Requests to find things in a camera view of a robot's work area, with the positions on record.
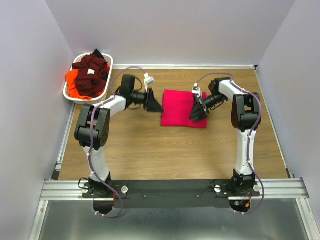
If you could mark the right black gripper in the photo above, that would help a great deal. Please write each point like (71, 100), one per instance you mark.
(197, 113)

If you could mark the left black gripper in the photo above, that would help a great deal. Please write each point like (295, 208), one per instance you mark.
(151, 104)

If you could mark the pink t shirt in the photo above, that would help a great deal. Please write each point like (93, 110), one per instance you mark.
(177, 106)

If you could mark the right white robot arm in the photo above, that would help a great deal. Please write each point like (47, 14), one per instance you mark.
(246, 115)

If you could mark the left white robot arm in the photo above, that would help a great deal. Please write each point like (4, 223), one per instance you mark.
(93, 127)

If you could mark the maroon t shirt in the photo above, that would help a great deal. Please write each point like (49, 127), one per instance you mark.
(92, 62)

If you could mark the black t shirt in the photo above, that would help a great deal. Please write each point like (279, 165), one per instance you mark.
(98, 53)

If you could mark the orange t shirt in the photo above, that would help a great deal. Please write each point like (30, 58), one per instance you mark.
(72, 87)

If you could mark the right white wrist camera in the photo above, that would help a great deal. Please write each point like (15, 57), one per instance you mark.
(196, 90)

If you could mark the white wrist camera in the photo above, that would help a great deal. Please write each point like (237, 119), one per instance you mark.
(196, 90)
(148, 79)

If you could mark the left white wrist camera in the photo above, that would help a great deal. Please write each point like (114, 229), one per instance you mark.
(148, 79)

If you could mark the back aluminium rail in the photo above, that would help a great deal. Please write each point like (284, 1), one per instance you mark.
(196, 66)

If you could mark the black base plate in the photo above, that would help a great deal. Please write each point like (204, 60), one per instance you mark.
(105, 207)

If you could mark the left aluminium rail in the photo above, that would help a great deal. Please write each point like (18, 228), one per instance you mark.
(60, 158)

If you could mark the front aluminium rail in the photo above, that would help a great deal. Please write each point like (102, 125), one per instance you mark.
(70, 190)

